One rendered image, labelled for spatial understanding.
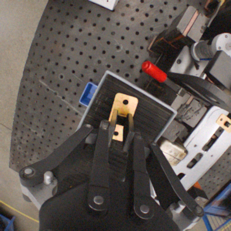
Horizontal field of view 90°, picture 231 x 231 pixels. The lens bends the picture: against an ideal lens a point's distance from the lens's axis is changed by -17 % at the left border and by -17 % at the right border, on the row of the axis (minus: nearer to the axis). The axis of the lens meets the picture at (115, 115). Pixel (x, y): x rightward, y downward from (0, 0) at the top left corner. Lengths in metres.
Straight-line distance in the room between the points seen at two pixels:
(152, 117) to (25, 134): 0.88
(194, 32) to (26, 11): 1.71
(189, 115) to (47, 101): 0.70
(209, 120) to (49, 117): 0.77
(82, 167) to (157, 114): 0.19
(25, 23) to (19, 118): 1.15
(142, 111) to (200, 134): 0.30
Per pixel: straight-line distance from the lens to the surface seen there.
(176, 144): 0.39
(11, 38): 1.92
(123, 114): 0.24
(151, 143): 0.16
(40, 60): 0.81
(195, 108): 0.36
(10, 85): 1.94
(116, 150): 0.27
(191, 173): 0.60
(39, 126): 0.91
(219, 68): 0.28
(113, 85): 0.23
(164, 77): 0.26
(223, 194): 2.52
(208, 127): 0.51
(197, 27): 0.36
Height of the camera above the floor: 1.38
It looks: 70 degrees down
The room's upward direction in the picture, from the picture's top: 170 degrees counter-clockwise
